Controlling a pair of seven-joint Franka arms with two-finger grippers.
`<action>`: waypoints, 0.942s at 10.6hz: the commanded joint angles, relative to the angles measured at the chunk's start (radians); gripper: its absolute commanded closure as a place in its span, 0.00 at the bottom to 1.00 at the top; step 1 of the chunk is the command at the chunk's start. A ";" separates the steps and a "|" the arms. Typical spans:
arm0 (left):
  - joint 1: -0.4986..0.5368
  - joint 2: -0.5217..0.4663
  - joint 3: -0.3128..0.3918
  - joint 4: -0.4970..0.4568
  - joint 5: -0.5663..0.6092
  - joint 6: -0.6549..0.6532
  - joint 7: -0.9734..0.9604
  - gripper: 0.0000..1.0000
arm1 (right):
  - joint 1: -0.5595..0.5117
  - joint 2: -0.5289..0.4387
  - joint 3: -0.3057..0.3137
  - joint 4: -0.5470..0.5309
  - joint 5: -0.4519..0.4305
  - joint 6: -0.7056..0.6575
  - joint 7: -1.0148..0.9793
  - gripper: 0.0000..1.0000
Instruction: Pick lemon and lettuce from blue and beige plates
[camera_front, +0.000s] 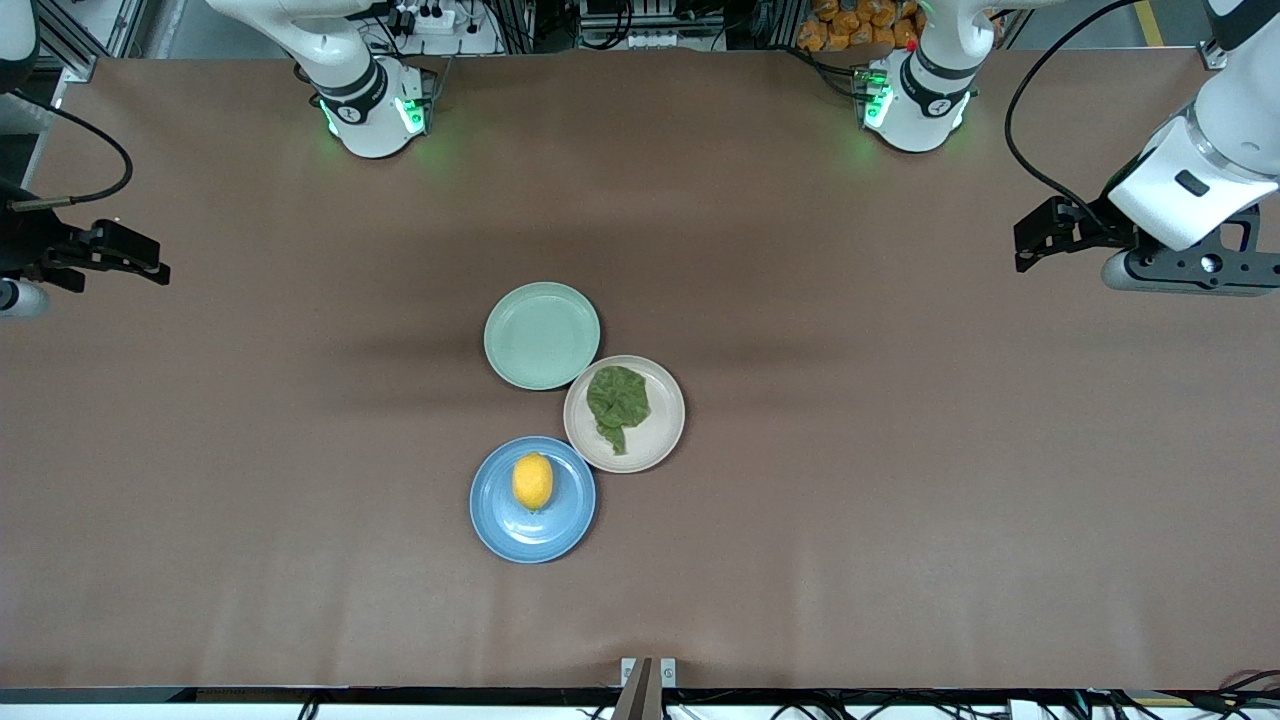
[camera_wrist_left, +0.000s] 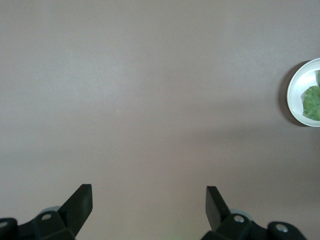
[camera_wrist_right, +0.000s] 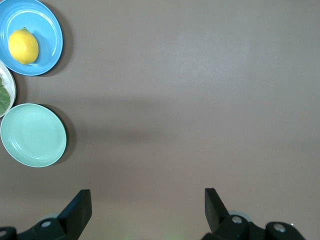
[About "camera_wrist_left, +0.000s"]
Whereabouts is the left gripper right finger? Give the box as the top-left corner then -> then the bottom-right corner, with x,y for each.
201,185 -> 254,240

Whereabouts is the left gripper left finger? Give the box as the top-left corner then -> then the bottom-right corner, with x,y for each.
31,184 -> 93,240

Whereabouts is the green lettuce leaf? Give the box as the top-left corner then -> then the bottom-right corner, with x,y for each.
301,69 -> 320,120

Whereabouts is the brown table mat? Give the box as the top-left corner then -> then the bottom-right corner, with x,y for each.
0,0 -> 320,240

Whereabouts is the beige plate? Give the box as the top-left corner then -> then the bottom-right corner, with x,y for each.
286,57 -> 320,128

